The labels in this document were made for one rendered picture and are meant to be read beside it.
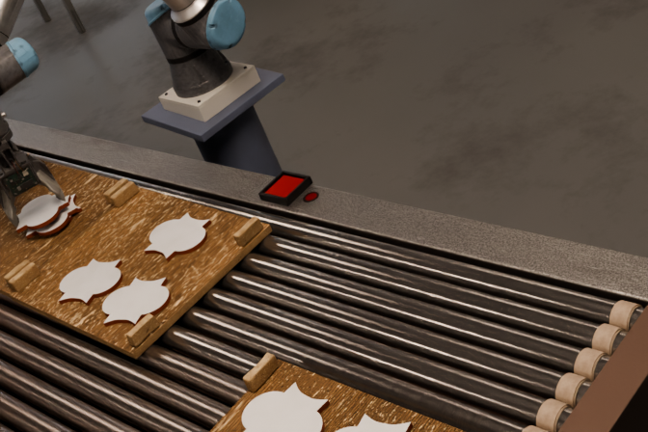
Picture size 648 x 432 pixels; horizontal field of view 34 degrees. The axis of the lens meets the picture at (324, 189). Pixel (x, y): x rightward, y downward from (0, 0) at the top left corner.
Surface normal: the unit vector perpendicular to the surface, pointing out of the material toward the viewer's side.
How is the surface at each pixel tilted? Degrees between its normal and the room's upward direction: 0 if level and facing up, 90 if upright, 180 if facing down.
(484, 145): 0
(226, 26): 94
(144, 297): 0
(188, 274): 0
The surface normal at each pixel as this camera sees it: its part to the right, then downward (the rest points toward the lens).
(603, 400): -0.33, -0.78
